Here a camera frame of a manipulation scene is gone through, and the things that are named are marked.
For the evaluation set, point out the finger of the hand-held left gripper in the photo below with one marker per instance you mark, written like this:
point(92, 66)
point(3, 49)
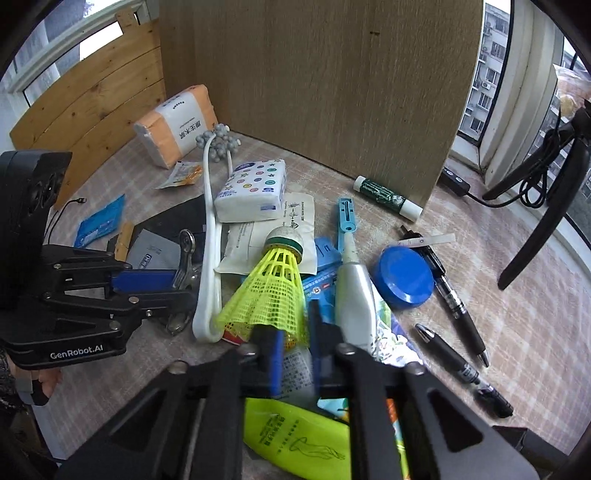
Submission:
point(147, 280)
point(152, 305)

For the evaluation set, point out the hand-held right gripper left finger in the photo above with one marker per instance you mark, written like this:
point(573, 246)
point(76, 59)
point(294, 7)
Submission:
point(276, 364)

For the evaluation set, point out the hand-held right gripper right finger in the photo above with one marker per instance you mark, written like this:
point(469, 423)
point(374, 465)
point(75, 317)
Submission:
point(316, 350)

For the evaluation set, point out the metal clip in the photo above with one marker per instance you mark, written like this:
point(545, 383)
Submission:
point(185, 251)

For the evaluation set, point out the yellow shuttlecock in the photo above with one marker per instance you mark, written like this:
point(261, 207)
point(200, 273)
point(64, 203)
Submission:
point(272, 277)

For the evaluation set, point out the person's left hand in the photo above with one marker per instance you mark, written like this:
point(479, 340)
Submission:
point(48, 381)

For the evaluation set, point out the white printed packet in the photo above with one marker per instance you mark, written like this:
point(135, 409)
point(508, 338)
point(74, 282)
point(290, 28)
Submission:
point(298, 374)

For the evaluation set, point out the dark grey packet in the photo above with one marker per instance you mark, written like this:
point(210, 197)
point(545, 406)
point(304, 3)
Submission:
point(157, 249)

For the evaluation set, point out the wooden clothespin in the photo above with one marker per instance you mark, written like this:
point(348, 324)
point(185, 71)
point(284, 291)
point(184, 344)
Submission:
point(123, 240)

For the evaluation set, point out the silver tube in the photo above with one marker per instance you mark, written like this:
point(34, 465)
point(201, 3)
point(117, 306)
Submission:
point(355, 295)

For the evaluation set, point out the blue sachet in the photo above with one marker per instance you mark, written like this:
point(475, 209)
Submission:
point(99, 224)

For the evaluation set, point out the lime green packet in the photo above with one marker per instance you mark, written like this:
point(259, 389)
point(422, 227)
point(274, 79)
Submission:
point(295, 438)

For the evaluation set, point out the green leaf print packet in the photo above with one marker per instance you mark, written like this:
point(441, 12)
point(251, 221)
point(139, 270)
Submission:
point(392, 337)

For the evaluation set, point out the white stick grey ball massager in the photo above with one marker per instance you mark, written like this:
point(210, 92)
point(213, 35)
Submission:
point(208, 221)

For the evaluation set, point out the blue packet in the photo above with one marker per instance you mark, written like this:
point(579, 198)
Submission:
point(325, 258)

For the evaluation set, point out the orange white sachet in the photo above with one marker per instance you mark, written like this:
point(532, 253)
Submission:
point(182, 175)

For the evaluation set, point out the light wooden plank panel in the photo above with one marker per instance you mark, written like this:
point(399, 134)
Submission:
point(92, 115)

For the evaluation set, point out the blue round tin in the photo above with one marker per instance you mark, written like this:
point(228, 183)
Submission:
point(404, 277)

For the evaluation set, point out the white paper packet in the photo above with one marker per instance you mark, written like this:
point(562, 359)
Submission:
point(295, 217)

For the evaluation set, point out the star print tissue pack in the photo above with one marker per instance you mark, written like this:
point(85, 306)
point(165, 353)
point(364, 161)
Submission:
point(249, 189)

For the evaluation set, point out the light blue plastic stick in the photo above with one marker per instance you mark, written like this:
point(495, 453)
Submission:
point(346, 217)

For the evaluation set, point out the black pen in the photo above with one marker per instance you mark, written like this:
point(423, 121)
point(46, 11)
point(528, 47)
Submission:
point(455, 304)
point(457, 364)

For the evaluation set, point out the orange white tissue pack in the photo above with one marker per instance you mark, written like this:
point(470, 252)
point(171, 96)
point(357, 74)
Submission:
point(178, 124)

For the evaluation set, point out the white paper strip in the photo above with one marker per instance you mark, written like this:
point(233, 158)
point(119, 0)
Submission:
point(434, 239)

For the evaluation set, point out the green white glue stick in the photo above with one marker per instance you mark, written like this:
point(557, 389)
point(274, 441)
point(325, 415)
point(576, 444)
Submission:
point(385, 196)

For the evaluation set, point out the brown wooden board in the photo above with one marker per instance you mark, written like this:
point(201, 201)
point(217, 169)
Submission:
point(323, 92)

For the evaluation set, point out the plastic bag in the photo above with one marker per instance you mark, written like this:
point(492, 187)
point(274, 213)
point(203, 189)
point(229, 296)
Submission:
point(570, 92)

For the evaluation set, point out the black inline switch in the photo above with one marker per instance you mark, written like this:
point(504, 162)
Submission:
point(455, 179)

